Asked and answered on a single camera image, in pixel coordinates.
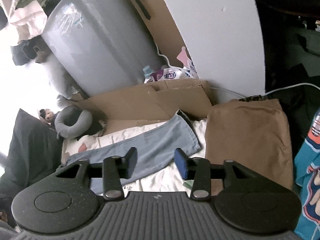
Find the teal printed cloth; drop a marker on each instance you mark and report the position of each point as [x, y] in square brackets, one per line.
[310, 180]

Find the blue denim pants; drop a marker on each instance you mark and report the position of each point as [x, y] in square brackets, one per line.
[150, 145]

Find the printed plastic bag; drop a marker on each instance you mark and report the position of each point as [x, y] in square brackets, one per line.
[172, 74]

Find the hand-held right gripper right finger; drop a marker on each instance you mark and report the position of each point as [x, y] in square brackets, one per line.
[181, 166]

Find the white fluffy cloth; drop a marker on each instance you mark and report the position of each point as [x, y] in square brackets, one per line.
[58, 77]

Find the white printed bedsheet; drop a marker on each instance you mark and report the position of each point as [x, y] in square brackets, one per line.
[120, 136]

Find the pale blue bottle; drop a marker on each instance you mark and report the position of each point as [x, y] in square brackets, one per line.
[148, 72]

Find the upright cardboard box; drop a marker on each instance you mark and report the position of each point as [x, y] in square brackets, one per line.
[170, 40]

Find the dark brown bag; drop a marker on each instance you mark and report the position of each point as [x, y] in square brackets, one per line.
[27, 52]

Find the black cloth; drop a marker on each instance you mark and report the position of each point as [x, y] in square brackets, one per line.
[96, 127]

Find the flat cardboard sheet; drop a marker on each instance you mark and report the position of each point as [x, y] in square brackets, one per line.
[140, 102]

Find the pink paper piece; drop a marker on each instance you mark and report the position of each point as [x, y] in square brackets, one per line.
[183, 56]

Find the pink hanging garment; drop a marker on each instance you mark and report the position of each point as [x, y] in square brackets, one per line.
[22, 12]

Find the dark green cushion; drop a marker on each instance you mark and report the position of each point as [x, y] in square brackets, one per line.
[30, 152]

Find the dark spotted cloth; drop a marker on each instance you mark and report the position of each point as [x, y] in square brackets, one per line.
[251, 98]

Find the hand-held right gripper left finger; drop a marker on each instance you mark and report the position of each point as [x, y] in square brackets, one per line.
[131, 165]

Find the brown pillow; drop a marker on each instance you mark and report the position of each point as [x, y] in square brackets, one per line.
[245, 135]

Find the small doll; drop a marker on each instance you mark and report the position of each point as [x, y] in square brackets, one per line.
[47, 116]

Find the dark cloth pile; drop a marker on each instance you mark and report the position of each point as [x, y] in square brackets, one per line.
[300, 110]

